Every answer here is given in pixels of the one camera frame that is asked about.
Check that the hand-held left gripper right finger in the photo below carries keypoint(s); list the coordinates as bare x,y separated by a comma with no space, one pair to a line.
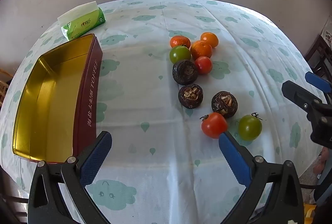
233,159

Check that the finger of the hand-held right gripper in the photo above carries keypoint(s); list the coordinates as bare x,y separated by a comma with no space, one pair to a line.
317,81
298,95

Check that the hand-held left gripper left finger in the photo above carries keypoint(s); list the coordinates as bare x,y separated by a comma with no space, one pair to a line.
96,156

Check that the green tomato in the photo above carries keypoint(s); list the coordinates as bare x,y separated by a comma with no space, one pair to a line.
249,127
179,54

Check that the red tomato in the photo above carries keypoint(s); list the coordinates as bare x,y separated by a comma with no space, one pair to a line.
214,125
203,64

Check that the dark water chestnut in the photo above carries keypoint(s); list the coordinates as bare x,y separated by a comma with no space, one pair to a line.
184,72
224,104
190,97

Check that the maroon and gold tin box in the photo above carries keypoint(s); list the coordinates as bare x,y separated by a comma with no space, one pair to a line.
51,110

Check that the orange tangerine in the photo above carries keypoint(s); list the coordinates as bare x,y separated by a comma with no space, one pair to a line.
201,49
209,39
179,41

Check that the person's right forearm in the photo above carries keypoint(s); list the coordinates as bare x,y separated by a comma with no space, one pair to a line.
323,161

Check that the white printed paper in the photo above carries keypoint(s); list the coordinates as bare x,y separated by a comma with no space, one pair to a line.
328,32

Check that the white cloud print tablecloth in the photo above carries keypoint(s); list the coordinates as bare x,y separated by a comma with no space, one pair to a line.
155,136

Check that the light wooden chair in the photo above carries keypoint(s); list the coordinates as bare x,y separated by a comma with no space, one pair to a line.
4,84

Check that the green tissue pack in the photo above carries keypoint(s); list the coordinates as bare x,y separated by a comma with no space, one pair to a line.
83,23

